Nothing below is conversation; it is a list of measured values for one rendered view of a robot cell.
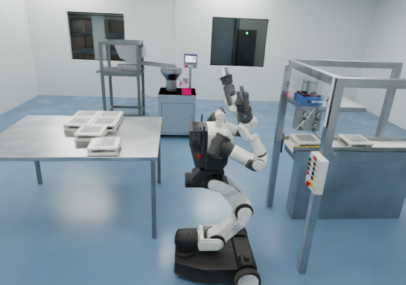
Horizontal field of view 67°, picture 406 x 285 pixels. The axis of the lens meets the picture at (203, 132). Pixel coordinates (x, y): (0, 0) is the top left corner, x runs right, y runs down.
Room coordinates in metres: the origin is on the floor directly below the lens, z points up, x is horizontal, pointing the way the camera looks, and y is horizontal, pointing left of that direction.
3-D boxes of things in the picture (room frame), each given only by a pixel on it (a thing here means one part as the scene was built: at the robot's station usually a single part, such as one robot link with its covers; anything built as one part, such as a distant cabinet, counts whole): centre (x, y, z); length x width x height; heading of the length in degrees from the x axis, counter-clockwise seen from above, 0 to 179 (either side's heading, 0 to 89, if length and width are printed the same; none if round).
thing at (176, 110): (5.13, 0.47, 0.38); 0.63 x 0.57 x 0.76; 94
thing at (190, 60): (5.29, 0.27, 1.07); 0.23 x 0.10 x 0.62; 94
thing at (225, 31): (7.78, -0.77, 1.43); 1.38 x 0.01 x 1.16; 94
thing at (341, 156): (2.86, -1.52, 0.76); 1.30 x 0.29 x 0.10; 95
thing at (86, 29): (7.55, 2.60, 1.43); 1.32 x 0.01 x 1.11; 94
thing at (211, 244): (2.02, -0.09, 0.28); 0.21 x 0.20 x 0.13; 94
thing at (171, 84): (5.18, 0.52, 0.95); 0.49 x 0.36 x 0.38; 94
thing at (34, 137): (2.77, 1.17, 0.83); 1.50 x 1.10 x 0.04; 96
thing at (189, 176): (2.02, -0.02, 0.84); 0.28 x 0.13 x 0.18; 94
